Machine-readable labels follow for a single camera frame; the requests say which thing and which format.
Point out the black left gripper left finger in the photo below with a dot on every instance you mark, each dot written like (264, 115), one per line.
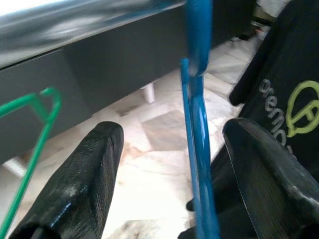
(74, 189)

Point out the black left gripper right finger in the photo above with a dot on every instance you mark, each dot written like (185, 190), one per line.
(274, 194)

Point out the blue plastic hanger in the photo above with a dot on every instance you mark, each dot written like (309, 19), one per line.
(199, 149)

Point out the black television console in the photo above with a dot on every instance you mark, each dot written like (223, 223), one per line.
(112, 74)

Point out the black shirt with green logo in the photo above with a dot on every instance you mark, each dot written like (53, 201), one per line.
(286, 62)

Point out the silver clothes rack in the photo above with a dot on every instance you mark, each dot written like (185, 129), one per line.
(74, 25)

